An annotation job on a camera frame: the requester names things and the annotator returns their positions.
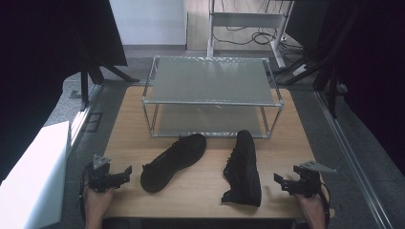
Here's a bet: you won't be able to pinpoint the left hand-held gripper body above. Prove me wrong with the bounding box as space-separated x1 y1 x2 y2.
87 154 126 194

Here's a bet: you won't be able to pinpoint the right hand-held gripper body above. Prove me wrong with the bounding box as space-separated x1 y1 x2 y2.
291 159 337 198

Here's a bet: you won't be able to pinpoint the black sneaker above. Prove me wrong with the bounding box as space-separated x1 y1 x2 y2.
139 133 207 194
221 129 263 208

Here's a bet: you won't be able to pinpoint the grey metal shoe rack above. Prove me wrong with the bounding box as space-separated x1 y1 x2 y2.
140 55 285 139

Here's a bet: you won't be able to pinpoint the person's right hand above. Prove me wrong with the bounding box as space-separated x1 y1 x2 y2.
293 191 328 223

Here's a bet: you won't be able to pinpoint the person's left hand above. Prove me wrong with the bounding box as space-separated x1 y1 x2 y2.
83 185 116 221

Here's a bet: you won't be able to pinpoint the dark floor socket plate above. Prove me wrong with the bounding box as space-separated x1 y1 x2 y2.
83 112 103 134

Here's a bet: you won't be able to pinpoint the white box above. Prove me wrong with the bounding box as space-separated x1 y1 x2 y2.
0 120 72 229

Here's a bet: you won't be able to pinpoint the black metal stand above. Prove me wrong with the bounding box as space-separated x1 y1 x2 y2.
273 0 350 119
75 44 141 113

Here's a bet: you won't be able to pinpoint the white power strip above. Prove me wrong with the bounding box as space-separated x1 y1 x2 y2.
291 64 309 77

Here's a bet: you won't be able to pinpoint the black curtain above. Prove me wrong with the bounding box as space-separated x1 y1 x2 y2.
285 0 405 176
0 0 129 184

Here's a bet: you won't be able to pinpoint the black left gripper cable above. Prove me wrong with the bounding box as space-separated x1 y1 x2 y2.
77 161 94 222

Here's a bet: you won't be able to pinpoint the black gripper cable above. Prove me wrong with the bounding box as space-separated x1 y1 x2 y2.
77 161 94 222
317 181 332 223

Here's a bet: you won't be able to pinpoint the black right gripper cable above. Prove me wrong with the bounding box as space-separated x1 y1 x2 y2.
317 181 332 223

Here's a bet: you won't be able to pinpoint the aluminium floor rail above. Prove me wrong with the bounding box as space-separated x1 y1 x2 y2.
67 83 103 148
314 90 397 229

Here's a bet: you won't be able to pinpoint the black floor cables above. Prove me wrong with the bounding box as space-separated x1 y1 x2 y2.
212 24 309 55

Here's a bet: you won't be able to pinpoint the white metal desk frame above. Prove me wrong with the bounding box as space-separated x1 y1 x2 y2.
205 0 295 70

